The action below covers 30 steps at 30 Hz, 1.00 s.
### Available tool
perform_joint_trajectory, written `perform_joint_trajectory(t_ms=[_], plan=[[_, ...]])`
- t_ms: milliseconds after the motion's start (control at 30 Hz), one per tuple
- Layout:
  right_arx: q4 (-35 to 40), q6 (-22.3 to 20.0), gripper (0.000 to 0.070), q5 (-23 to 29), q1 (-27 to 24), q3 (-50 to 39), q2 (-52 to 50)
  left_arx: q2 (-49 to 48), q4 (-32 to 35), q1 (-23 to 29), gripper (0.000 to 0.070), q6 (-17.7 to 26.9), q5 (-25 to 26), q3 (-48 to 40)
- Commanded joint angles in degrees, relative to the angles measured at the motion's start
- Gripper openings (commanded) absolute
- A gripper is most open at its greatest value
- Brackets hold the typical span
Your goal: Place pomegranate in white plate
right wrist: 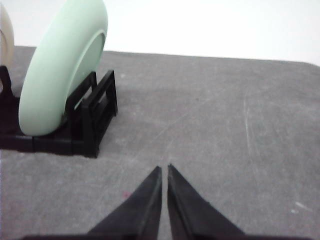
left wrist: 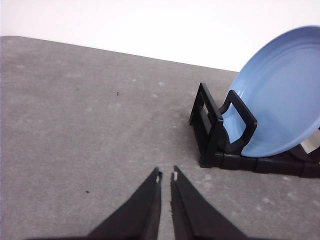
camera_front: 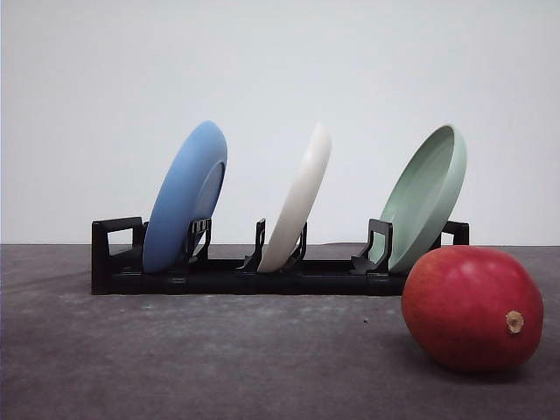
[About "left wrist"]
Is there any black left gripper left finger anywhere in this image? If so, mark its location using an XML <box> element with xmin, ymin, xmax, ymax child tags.
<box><xmin>86</xmin><ymin>167</ymin><xmax>163</xmax><ymax>240</ymax></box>

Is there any blue plate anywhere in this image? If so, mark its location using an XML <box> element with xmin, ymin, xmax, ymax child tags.
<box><xmin>222</xmin><ymin>25</ymin><xmax>320</xmax><ymax>157</ymax></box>

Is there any black dish rack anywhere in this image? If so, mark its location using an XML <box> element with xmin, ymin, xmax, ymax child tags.
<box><xmin>188</xmin><ymin>83</ymin><xmax>320</xmax><ymax>179</ymax></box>

